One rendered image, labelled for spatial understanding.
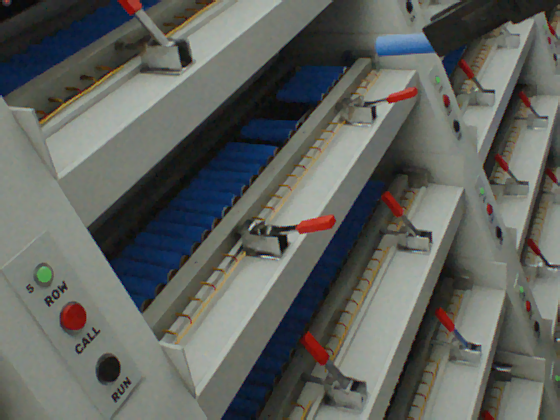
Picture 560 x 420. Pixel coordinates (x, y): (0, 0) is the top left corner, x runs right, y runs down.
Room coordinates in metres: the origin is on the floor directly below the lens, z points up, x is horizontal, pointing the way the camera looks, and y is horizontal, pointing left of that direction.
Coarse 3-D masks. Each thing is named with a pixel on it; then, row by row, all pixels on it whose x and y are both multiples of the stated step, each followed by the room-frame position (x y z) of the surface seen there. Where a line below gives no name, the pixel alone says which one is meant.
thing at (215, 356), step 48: (288, 48) 1.04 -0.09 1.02; (336, 48) 1.00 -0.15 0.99; (384, 96) 0.88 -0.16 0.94; (336, 144) 0.78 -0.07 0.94; (384, 144) 0.83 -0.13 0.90; (288, 192) 0.71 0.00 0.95; (336, 192) 0.69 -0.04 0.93; (288, 240) 0.62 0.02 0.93; (240, 288) 0.57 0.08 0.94; (288, 288) 0.59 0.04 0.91; (192, 336) 0.52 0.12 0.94; (240, 336) 0.51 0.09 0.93; (192, 384) 0.45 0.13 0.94; (240, 384) 0.51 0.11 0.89
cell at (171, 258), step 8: (128, 248) 0.64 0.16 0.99; (136, 248) 0.63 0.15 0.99; (144, 248) 0.63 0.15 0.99; (128, 256) 0.63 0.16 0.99; (136, 256) 0.62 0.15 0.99; (144, 256) 0.62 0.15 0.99; (152, 256) 0.62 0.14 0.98; (160, 256) 0.61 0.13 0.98; (168, 256) 0.61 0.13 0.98; (176, 256) 0.60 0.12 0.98; (184, 256) 0.61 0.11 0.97; (160, 264) 0.61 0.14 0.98; (168, 264) 0.60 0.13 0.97; (176, 264) 0.60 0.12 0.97
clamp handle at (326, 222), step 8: (328, 216) 0.57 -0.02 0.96; (264, 224) 0.60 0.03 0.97; (296, 224) 0.59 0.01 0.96; (304, 224) 0.58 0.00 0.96; (312, 224) 0.57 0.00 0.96; (320, 224) 0.57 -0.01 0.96; (328, 224) 0.56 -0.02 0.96; (264, 232) 0.61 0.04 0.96; (272, 232) 0.60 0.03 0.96; (280, 232) 0.60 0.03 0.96; (288, 232) 0.59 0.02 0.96; (296, 232) 0.59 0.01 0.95; (304, 232) 0.58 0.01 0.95; (312, 232) 0.58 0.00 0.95
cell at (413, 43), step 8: (376, 40) 0.63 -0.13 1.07; (384, 40) 0.63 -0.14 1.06; (392, 40) 0.62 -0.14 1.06; (400, 40) 0.62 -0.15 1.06; (408, 40) 0.61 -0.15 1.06; (416, 40) 0.61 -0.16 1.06; (424, 40) 0.61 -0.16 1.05; (376, 48) 0.63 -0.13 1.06; (384, 48) 0.63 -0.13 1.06; (392, 48) 0.62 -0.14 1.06; (400, 48) 0.62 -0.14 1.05; (408, 48) 0.61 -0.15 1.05; (416, 48) 0.61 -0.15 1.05; (424, 48) 0.61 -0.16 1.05; (432, 48) 0.60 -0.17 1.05
